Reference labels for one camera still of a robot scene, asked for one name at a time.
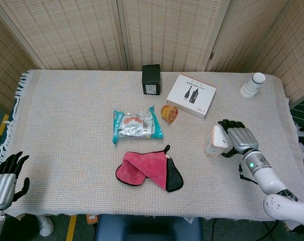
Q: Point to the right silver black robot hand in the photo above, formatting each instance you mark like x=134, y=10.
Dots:
x=243, y=140

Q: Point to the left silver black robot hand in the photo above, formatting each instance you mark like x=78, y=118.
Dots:
x=2, y=188

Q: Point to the white tissue pack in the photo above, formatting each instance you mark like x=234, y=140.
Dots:
x=217, y=140

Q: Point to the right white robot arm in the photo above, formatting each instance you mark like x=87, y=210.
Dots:
x=269, y=178

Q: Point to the flat white product box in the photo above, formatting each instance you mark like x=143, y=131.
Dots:
x=192, y=96

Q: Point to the small black cardboard box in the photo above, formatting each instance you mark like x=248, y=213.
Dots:
x=151, y=77

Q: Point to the white shoe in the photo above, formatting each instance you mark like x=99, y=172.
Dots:
x=46, y=226

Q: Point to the orange jelly cup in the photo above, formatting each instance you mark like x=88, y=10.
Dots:
x=168, y=113

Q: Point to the woven beige tablecloth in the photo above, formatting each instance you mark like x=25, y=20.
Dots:
x=79, y=150

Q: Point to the metal screen hinge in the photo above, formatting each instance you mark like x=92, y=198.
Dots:
x=211, y=55

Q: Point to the pink and grey towel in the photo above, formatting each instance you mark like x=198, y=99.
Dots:
x=151, y=168

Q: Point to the woven folding screen panel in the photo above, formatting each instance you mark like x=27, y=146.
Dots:
x=249, y=37
x=292, y=55
x=6, y=62
x=166, y=32
x=66, y=32

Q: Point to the teal foil snack bag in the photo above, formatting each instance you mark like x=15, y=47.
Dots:
x=136, y=125

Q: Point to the blue padded chair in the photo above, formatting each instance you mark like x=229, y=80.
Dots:
x=146, y=228

